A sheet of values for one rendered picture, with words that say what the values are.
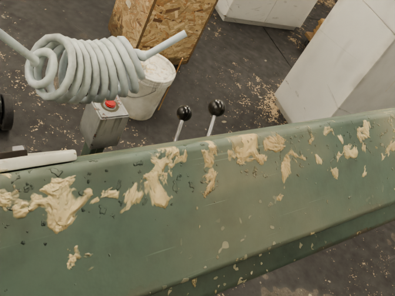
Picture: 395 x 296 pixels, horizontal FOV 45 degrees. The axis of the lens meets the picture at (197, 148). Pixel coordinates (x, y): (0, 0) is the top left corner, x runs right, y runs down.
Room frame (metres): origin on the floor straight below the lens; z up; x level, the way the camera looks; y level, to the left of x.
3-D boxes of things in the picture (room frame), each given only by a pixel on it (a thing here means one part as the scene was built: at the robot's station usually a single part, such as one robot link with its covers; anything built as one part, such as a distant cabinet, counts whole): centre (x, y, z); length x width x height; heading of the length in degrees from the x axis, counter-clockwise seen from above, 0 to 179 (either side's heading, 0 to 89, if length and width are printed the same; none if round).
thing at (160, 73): (2.47, 0.49, 0.24); 0.32 x 0.30 x 0.47; 135
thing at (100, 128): (1.31, 0.36, 0.84); 0.12 x 0.12 x 0.18; 53
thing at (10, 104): (1.76, 1.00, 0.10); 0.20 x 0.05 x 0.20; 45
